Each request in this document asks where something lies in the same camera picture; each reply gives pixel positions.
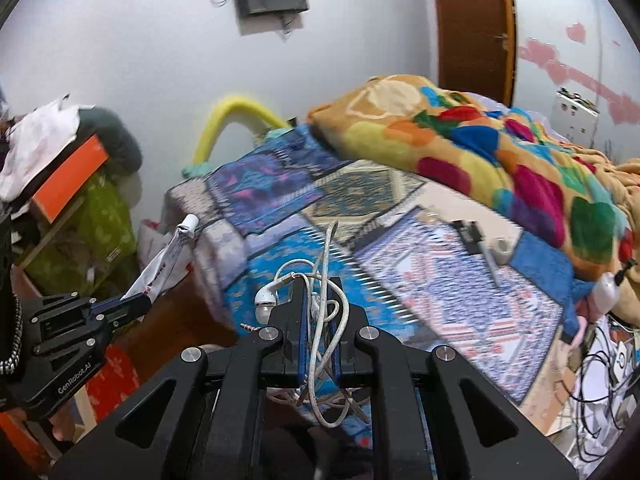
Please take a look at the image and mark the white earphone cable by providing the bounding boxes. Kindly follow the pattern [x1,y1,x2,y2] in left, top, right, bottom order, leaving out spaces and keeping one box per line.
[252,220,362,430]

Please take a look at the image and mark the white squeezed tube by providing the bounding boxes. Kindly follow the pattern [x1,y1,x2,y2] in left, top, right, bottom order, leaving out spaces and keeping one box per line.
[122,214,200,302]

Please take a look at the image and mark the green patterned cloth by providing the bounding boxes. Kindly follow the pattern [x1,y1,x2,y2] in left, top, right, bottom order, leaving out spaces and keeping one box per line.
[21,171,139,299]

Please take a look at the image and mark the patchwork blue bed sheet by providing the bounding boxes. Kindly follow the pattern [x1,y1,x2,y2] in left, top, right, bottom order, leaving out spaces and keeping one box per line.
[163,127,586,432]

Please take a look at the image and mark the orange box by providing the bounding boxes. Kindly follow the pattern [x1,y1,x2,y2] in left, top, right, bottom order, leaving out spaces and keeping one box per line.
[32,134,108,223]

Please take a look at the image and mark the small black items on bed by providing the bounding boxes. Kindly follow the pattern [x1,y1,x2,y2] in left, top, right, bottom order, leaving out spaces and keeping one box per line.
[449,218,514,290]

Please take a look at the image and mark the white cloth on pile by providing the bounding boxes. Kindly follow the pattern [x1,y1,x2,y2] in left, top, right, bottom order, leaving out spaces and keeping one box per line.
[1,96,96,204]

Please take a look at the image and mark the yellow foam arch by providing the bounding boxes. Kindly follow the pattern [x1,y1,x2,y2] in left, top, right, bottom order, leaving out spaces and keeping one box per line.
[181,94,292,179]

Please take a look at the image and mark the white bottle on bed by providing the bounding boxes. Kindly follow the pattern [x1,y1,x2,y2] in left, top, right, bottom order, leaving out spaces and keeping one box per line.
[587,258,638,322]

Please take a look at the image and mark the colourful plush blanket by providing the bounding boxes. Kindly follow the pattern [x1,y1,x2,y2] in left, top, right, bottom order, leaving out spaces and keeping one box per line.
[305,74,640,281]

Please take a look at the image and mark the brown wooden door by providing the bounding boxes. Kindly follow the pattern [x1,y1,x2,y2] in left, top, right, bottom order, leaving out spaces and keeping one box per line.
[435,0,516,105]

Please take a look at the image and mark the white sliding wardrobe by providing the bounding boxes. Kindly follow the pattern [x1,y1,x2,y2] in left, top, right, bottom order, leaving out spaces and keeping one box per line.
[513,0,639,164]

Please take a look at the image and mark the tangle of black cables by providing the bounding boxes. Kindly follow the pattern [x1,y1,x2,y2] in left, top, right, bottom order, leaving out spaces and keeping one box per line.
[562,309,640,466]

